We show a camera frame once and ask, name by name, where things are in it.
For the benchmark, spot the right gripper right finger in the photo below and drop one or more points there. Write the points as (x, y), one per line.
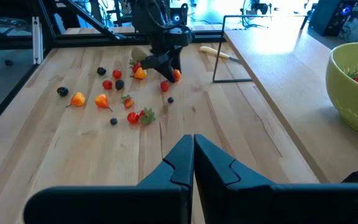
(259, 205)

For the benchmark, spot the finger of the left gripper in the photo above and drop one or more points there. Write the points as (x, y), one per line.
(174, 63)
(166, 68)

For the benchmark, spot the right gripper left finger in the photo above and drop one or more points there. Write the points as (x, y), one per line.
(120, 205)

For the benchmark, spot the red strawberry with green leaves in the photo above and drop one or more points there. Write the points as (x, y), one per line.
(147, 117)
(136, 67)

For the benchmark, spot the red raspberry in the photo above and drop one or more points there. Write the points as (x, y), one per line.
(164, 86)
(107, 84)

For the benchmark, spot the green-brown kiwi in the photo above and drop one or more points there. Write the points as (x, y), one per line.
(138, 53)

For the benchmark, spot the dark blueberry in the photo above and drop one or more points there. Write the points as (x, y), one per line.
(113, 121)
(170, 99)

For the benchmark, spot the black blackberry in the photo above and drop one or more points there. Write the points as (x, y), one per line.
(101, 71)
(119, 84)

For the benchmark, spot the small red strawberry far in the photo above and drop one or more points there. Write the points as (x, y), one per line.
(132, 117)

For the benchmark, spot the dark berry with green stem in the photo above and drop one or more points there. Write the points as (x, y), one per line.
(62, 91)

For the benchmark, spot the wooden shelf with black legs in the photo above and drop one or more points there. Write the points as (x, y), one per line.
(291, 93)

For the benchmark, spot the green plastic colander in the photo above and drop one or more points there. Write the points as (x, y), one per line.
(346, 102)

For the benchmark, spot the small dark round object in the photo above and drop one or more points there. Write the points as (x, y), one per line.
(8, 63)

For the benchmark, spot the black computer tower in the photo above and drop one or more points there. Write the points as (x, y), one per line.
(328, 18)

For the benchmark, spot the white metal bracket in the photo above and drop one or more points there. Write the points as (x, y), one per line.
(37, 40)

